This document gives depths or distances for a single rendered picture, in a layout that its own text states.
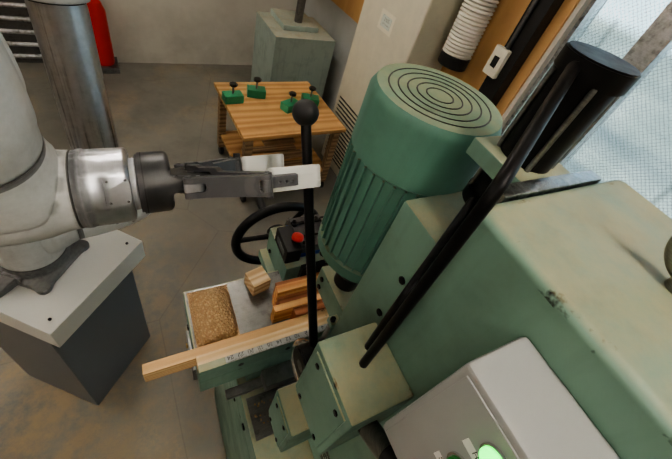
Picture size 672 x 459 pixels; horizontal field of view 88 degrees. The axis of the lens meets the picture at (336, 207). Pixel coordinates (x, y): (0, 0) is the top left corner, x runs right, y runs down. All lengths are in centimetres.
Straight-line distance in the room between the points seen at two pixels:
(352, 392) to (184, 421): 136
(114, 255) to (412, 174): 101
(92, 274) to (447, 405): 108
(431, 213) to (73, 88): 80
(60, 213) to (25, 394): 147
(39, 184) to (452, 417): 40
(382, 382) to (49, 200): 39
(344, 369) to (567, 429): 22
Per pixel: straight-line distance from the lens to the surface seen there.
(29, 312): 121
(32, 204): 44
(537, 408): 27
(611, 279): 32
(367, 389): 42
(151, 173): 45
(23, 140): 39
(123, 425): 176
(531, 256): 28
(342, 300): 72
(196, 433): 171
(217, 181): 42
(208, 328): 82
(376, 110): 42
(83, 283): 122
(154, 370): 79
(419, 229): 41
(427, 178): 43
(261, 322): 86
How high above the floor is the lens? 168
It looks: 44 degrees down
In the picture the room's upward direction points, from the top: 20 degrees clockwise
